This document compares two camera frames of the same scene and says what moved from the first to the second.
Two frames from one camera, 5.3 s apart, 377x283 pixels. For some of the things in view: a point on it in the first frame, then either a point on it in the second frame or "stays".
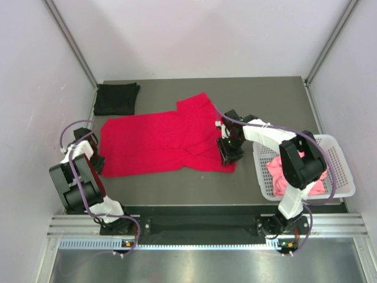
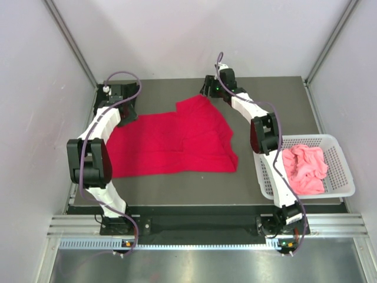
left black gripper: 98,167 -> 121,125
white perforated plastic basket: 344,184 stays
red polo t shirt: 159,144 stays
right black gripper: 227,155 -> 209,81
